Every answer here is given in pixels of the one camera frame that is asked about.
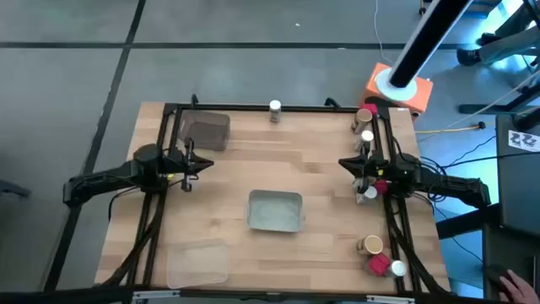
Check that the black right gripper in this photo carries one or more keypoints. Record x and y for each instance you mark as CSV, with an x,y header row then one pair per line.
x,y
375,165

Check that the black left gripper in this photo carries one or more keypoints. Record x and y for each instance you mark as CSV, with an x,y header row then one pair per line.
x,y
182,164

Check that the wooden lid spice jar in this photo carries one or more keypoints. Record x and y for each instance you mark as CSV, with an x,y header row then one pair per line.
x,y
355,184
363,118
370,245

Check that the silver lid spice jar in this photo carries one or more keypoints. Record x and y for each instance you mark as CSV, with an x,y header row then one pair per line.
x,y
396,268
370,194
275,110
366,137

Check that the clear plastic bin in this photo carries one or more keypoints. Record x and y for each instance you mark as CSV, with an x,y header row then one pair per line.
x,y
198,264

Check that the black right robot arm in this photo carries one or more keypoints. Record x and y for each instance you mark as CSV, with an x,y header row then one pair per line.
x,y
443,181

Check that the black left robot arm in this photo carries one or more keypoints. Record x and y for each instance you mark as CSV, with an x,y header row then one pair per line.
x,y
105,177

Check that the grey tray top left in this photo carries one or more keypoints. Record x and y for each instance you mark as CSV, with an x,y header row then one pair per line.
x,y
206,131

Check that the white round pole base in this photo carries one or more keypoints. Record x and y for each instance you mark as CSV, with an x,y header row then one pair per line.
x,y
384,86

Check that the grey rectangular bin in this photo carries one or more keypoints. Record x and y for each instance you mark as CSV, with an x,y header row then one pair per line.
x,y
274,211

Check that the orange box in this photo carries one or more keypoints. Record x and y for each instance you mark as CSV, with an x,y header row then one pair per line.
x,y
422,95

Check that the black desk crossbar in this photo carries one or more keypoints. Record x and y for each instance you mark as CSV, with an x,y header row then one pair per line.
x,y
464,221

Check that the black stand leg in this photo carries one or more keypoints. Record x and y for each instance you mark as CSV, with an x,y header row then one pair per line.
x,y
485,109

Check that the person's shoe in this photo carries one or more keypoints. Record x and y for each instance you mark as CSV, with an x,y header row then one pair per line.
x,y
487,39
468,57

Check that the black desk panel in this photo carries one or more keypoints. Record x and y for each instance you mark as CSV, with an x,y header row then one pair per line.
x,y
521,190

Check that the white printed tag sheet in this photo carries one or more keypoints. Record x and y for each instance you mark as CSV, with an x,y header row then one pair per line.
x,y
523,140

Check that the black desk surface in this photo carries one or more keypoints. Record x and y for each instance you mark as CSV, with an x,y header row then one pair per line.
x,y
506,249

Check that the black computer mouse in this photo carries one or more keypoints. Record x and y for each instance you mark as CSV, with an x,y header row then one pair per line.
x,y
493,273

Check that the dark grey floor foot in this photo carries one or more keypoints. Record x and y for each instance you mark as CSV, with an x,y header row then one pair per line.
x,y
12,188

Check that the black foreground beam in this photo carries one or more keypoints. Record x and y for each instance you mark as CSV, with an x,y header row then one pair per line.
x,y
63,296

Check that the person's leg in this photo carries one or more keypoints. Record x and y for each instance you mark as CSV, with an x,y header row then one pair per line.
x,y
510,44
512,23

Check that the person's hand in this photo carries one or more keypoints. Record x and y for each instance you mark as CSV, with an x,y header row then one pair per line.
x,y
519,290

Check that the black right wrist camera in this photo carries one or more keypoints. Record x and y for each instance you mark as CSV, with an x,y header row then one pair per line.
x,y
363,187

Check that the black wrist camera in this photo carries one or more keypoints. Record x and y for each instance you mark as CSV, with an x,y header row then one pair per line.
x,y
363,187
187,184

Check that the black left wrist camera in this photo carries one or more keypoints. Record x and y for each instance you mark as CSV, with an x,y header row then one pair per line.
x,y
187,184

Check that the black metal table frame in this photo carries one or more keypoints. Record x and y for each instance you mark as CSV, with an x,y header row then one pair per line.
x,y
257,107

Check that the silver beam bracket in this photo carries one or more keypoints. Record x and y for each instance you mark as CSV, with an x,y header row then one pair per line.
x,y
390,299
156,294

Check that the black camera pole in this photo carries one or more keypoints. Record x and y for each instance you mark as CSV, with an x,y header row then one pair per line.
x,y
426,38

